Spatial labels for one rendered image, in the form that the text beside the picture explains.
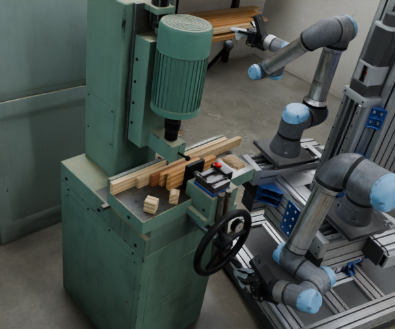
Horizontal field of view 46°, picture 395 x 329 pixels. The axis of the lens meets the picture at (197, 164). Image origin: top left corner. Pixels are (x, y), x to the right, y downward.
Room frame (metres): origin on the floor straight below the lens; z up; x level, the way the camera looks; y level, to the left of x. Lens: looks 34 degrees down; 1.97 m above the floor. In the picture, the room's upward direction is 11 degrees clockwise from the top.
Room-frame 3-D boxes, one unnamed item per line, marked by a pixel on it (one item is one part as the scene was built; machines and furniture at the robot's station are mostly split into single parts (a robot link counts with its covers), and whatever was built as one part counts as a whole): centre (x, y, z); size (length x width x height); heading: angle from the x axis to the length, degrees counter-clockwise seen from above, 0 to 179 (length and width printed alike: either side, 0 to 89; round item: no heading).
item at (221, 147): (1.56, 0.02, 0.92); 0.58 x 0.02 x 0.04; 140
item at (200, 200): (1.37, -0.07, 0.92); 0.15 x 0.13 x 0.09; 140
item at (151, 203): (1.23, 0.13, 0.92); 0.04 x 0.04 x 0.04; 81
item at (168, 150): (1.46, 0.13, 1.03); 0.14 x 0.07 x 0.09; 50
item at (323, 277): (1.11, -0.47, 0.83); 0.11 x 0.11 x 0.08; 49
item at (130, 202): (1.42, -0.01, 0.87); 0.61 x 0.30 x 0.06; 140
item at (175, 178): (1.45, 0.02, 0.94); 0.24 x 0.02 x 0.07; 140
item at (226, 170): (1.37, -0.08, 0.99); 0.13 x 0.11 x 0.06; 140
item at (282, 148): (1.94, -0.41, 0.87); 0.15 x 0.15 x 0.10
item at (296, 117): (1.95, -0.41, 0.98); 0.13 x 0.12 x 0.14; 137
